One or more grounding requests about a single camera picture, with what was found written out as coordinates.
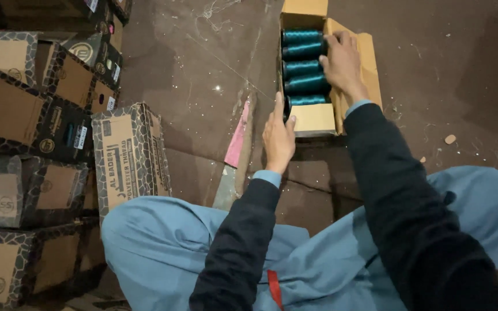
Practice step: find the person's left hand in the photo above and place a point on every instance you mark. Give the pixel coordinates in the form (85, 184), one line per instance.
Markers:
(277, 140)

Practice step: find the person's right hand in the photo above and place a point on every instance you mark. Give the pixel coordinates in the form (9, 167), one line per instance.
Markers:
(342, 67)

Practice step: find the plain cardboard box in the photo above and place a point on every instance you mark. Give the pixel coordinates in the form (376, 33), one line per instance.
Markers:
(314, 121)

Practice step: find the pink paper strip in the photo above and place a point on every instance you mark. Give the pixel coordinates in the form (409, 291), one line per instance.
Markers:
(237, 138)

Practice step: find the teal thread spool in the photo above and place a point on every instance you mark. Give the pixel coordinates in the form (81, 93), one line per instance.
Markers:
(303, 52)
(301, 69)
(307, 100)
(301, 36)
(305, 84)

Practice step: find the small cardboard scrap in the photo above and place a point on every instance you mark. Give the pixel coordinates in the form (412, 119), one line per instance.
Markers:
(450, 139)

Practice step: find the red ribbon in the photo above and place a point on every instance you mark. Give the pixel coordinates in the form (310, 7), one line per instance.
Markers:
(275, 287)

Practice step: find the upright patterned thread carton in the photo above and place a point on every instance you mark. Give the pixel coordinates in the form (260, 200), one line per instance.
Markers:
(128, 155)

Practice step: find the person's blue trousers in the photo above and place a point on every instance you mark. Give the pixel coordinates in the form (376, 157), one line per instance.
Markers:
(167, 246)

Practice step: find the heap of patterned cartons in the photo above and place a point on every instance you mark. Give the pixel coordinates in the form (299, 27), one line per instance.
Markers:
(20, 129)

